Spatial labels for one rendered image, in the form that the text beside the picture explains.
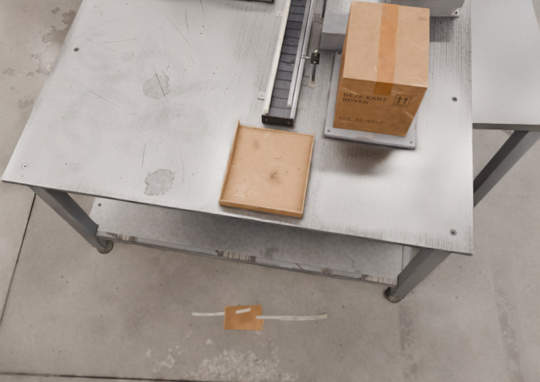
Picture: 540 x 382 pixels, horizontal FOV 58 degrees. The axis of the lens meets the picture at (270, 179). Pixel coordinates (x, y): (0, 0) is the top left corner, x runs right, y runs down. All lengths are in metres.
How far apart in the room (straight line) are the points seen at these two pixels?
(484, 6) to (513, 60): 0.27
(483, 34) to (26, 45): 2.50
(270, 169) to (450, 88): 0.71
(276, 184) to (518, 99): 0.90
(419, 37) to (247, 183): 0.68
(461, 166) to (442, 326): 0.92
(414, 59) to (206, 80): 0.73
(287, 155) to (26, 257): 1.49
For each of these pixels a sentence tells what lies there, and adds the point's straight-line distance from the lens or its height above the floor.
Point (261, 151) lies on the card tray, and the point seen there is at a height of 0.83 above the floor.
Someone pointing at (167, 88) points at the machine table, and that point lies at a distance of 1.79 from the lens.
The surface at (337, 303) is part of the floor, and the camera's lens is 2.30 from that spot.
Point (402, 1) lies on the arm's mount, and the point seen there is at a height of 0.90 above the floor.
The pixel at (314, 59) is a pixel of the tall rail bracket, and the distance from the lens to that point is 1.66.
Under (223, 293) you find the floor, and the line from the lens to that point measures 2.31.
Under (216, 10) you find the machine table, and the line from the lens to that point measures 2.01.
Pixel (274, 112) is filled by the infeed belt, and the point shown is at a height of 0.88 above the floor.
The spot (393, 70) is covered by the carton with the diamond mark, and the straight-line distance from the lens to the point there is 1.47.
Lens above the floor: 2.24
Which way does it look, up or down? 64 degrees down
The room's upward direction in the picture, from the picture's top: 2 degrees counter-clockwise
